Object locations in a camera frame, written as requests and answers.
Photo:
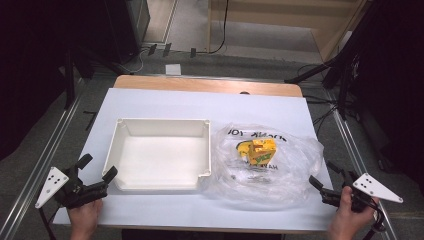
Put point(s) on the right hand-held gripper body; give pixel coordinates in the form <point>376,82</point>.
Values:
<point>375,188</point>

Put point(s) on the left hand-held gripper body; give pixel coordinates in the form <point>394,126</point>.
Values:
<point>78,193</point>

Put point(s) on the clear plastic bag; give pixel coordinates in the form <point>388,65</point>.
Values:
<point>290,173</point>

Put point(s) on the white plastic tray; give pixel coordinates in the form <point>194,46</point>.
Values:
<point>160,160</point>

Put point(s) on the yellow carton box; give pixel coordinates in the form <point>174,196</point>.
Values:
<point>263,155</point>

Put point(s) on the person's left hand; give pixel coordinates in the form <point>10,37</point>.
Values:
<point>85,218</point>

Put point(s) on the person's right hand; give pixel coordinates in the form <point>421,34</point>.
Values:
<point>348,220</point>

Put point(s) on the black upright stand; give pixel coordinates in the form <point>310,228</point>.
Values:
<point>69,83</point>

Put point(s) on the black tripod stand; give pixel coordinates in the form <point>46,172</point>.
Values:
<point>343,83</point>

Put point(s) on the black curtain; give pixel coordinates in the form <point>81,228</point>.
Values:
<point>30,66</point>
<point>393,83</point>

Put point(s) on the white table mat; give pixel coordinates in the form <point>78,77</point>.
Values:
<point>200,106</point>

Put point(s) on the white paper sheet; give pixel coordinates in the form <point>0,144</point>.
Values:
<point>173,69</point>

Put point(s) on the wooden table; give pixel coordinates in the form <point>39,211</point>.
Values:
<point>200,85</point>

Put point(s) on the dark cabinet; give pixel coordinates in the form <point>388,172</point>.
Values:
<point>130,23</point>

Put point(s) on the light wooden shelf unit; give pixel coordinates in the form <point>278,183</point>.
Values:
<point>266,20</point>

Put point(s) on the metal floor rail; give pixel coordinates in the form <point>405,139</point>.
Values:
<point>351,146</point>
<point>40,166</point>

